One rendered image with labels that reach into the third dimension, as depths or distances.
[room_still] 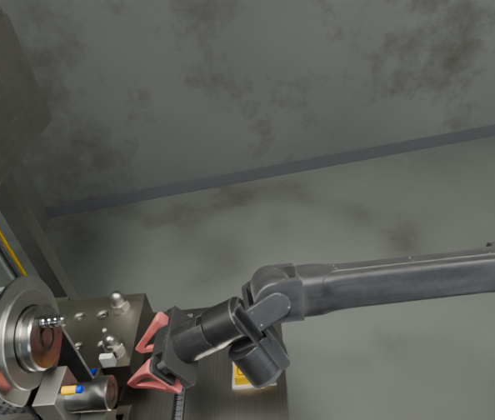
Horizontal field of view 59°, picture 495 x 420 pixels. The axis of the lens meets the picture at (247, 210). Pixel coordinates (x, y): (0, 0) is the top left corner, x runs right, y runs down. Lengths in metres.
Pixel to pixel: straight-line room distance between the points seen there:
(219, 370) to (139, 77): 2.01
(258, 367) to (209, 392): 0.27
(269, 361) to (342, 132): 2.45
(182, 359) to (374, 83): 2.46
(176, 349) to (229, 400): 0.25
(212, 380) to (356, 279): 0.40
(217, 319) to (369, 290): 0.20
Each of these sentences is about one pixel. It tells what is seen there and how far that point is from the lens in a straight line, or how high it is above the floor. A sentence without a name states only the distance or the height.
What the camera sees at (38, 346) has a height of 1.26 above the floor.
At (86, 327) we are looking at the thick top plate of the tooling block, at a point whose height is 1.03.
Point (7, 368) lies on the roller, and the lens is 0.55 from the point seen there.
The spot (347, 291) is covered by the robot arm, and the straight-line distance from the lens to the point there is 0.60.
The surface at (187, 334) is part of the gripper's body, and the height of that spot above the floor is 1.16.
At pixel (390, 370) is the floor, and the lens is 1.96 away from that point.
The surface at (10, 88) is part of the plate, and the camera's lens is 1.30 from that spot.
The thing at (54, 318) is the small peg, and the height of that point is 1.28.
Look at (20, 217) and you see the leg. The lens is 1.56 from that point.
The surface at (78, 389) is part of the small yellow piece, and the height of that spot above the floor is 1.23.
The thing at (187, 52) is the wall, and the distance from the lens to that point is 2.59.
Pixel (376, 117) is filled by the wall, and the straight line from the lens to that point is 3.01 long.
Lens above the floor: 1.65
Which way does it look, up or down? 37 degrees down
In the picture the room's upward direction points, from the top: 9 degrees counter-clockwise
